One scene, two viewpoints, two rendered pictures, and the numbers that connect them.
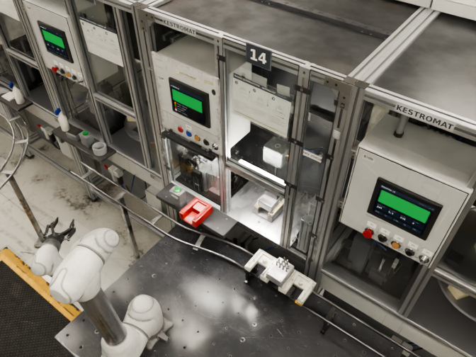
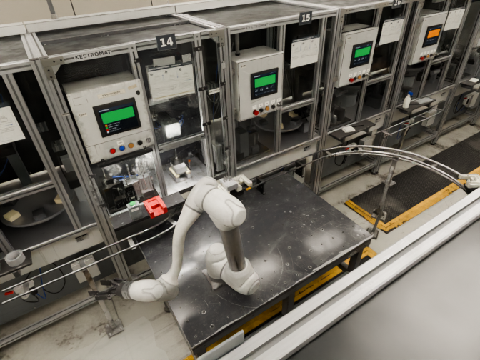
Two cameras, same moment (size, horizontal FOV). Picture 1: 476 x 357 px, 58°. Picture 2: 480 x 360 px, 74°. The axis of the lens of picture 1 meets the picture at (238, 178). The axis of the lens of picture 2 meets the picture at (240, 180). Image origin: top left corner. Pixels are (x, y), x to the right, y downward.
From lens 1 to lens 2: 176 cm
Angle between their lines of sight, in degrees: 51
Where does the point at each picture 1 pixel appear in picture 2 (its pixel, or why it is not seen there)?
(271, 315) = not seen: hidden behind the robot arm
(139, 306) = (218, 249)
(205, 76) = (128, 83)
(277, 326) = (251, 210)
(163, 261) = (166, 256)
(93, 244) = (211, 186)
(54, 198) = not seen: outside the picture
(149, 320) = not seen: hidden behind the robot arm
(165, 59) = (84, 92)
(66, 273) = (230, 200)
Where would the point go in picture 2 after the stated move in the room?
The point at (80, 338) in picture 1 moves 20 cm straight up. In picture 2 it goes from (203, 326) to (199, 306)
